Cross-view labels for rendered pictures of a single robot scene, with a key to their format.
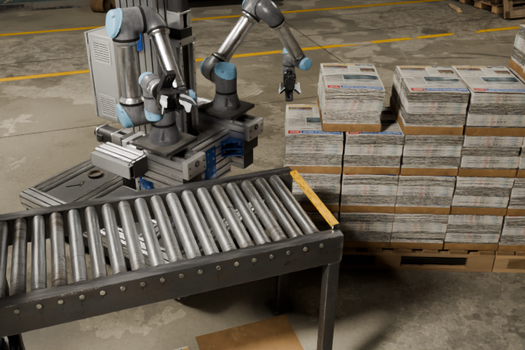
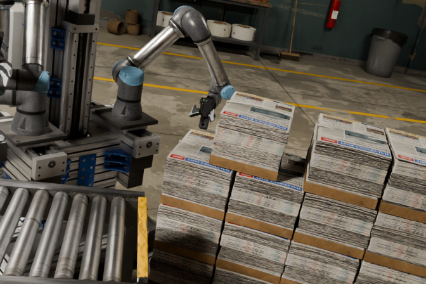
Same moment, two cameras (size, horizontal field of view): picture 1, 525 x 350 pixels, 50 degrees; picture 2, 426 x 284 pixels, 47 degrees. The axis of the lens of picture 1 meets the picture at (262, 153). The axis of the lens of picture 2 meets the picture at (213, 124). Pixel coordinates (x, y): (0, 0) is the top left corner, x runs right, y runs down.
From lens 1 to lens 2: 0.93 m
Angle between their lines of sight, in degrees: 10
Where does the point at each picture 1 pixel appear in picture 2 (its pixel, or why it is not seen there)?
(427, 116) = (335, 175)
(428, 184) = (324, 261)
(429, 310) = not seen: outside the picture
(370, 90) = (271, 127)
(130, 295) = not seen: outside the picture
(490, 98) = (416, 172)
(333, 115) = (225, 148)
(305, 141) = (187, 171)
